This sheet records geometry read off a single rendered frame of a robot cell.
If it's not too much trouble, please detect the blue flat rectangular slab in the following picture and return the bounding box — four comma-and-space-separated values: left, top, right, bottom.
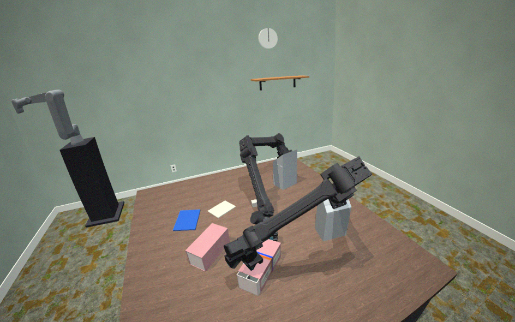
173, 210, 200, 231

